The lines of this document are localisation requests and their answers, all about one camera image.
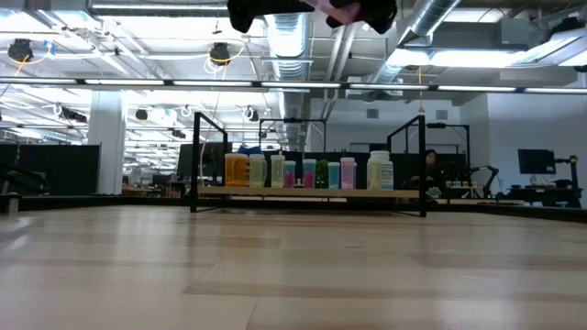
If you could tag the black computer monitor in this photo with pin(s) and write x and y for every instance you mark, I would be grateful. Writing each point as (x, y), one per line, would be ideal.
(183, 160)
(536, 161)

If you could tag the person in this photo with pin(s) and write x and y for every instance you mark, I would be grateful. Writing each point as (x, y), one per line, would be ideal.
(433, 172)

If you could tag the wooden shelf with black frame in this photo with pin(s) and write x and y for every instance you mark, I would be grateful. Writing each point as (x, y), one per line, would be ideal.
(316, 193)

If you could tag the silver spiral ceiling duct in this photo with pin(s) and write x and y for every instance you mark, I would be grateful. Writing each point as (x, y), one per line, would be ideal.
(286, 46)
(426, 18)

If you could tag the light blue vial white cap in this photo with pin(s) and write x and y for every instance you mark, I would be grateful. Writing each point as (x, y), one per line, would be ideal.
(334, 176)

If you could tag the large white labelled bottle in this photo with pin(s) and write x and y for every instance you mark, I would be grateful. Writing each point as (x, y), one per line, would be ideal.
(380, 172)

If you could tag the dark desk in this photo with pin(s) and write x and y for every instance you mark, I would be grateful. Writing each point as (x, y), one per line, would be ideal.
(546, 192)

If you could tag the white square column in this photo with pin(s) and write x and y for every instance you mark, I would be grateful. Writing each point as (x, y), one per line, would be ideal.
(106, 146)

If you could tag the black office partition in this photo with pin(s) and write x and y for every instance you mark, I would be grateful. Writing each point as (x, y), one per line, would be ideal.
(78, 165)

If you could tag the long ceiling light strip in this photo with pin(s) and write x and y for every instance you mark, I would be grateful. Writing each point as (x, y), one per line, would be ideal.
(298, 84)

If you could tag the green potted plant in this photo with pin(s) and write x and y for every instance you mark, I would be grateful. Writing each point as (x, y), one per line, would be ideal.
(322, 172)

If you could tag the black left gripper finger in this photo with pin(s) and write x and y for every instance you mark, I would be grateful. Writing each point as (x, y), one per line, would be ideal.
(378, 16)
(261, 9)

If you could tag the large amber bottle white cap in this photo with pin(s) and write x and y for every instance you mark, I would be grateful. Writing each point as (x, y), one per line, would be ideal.
(236, 172)

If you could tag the row of bottles on shelf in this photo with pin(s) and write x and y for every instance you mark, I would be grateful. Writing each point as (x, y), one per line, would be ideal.
(401, 172)

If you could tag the black table frame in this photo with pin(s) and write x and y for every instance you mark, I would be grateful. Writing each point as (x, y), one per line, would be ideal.
(137, 200)

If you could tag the black background rig frame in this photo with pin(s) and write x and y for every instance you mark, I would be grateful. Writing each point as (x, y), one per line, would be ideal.
(293, 120)
(451, 125)

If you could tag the black background robot arm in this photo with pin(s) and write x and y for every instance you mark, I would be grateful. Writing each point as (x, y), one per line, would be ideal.
(486, 176)

